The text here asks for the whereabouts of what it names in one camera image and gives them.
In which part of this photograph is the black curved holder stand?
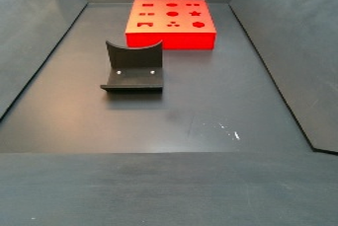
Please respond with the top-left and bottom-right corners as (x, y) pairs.
(101, 41), (165, 92)

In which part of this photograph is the red shape sorter box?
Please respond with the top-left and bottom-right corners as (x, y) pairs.
(126, 0), (217, 49)

